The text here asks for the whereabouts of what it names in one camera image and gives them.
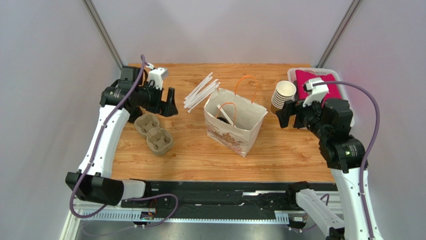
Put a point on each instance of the aluminium frame rail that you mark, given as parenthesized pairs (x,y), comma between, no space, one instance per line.
(145,218)

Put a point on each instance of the white paper takeout bag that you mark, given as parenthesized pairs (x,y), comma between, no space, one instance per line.
(249,118)

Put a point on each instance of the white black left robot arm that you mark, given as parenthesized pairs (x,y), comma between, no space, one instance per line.
(92,181)

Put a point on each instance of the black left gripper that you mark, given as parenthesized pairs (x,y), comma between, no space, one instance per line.
(167,109)

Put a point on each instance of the white wrapped straws bundle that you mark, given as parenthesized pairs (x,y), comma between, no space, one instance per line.
(203,90)

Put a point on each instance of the black plastic cup lid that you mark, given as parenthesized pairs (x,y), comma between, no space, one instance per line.
(225,120)

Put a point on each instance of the pink folded t-shirt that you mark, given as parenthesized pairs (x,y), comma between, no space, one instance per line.
(303,75)

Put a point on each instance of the cardboard cup carrier tray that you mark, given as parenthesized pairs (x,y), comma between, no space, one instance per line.
(159,140)

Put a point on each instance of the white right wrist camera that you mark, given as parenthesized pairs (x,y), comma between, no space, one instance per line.
(316,89)

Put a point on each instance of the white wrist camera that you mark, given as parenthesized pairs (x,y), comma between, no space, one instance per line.
(316,89)
(156,76)

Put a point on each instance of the stack of paper cups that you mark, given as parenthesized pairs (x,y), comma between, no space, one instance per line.
(284,91)

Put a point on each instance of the stack of black lids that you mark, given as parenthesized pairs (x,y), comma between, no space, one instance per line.
(134,113)

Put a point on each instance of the white straw single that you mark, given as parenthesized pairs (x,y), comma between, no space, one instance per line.
(222,113)

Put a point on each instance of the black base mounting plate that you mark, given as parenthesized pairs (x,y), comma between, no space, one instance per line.
(223,200)

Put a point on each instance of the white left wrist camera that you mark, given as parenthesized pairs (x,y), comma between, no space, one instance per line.
(156,76)

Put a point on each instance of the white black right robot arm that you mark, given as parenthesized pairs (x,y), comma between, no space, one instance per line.
(330,123)

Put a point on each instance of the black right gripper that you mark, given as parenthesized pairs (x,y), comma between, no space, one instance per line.
(292,113)

